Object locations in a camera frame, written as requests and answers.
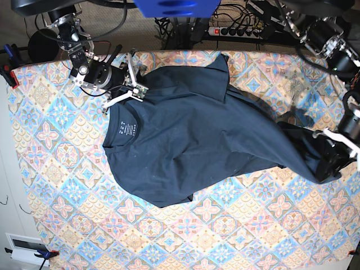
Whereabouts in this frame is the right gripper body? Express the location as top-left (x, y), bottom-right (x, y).
top-left (94, 48), bottom-right (146, 110)

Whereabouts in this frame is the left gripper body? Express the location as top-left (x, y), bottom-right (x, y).
top-left (312, 103), bottom-right (359, 162)

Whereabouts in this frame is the dark navy t-shirt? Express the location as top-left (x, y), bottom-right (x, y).
top-left (103, 55), bottom-right (340, 208)

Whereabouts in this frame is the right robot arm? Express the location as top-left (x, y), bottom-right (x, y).
top-left (39, 6), bottom-right (148, 113)

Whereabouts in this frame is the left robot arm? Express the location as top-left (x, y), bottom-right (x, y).
top-left (282, 11), bottom-right (359, 182)

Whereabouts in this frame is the patterned colourful tablecloth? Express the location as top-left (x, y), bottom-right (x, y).
top-left (1, 61), bottom-right (359, 269)

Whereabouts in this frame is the white power strip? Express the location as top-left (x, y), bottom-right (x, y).
top-left (208, 26), bottom-right (260, 39)

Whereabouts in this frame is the blue orange clamp top left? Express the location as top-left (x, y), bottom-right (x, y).
top-left (1, 44), bottom-right (19, 89)

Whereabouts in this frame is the blue orange clamp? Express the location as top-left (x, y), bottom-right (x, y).
top-left (4, 246), bottom-right (59, 270)
top-left (1, 44), bottom-right (19, 89)

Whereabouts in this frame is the blue orange clamp bottom left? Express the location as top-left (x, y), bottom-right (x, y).
top-left (4, 246), bottom-right (59, 270)

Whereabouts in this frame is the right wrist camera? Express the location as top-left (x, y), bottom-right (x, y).
top-left (131, 86), bottom-right (149, 102)

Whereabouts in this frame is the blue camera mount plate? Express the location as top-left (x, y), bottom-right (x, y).
top-left (133, 0), bottom-right (221, 18)

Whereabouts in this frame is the white wall outlet box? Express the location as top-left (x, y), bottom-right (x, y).
top-left (5, 233), bottom-right (47, 266)

